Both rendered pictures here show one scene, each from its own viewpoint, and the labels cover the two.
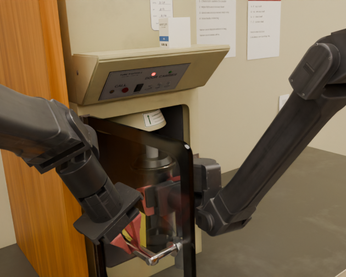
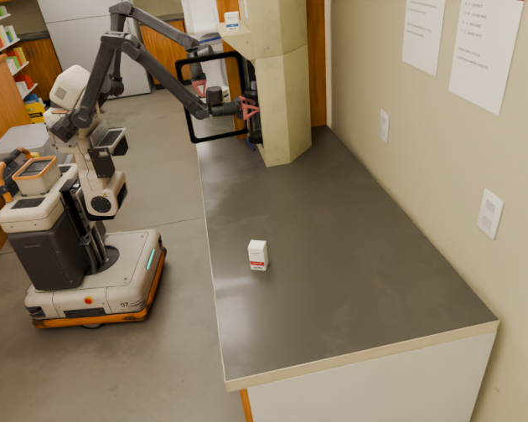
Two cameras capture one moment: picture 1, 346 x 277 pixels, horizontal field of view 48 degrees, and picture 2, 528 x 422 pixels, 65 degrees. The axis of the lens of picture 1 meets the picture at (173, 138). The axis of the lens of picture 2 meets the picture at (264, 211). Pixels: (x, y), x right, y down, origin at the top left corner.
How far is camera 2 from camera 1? 2.34 m
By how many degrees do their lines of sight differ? 104
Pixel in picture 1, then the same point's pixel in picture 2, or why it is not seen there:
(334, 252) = (220, 208)
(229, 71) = (428, 93)
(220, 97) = (416, 120)
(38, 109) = (173, 33)
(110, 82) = not seen: hidden behind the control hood
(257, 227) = (274, 191)
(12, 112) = (162, 30)
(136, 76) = not seen: hidden behind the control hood
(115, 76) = not seen: hidden behind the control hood
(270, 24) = (492, 46)
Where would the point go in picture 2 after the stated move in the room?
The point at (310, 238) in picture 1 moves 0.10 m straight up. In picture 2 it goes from (242, 206) to (239, 183)
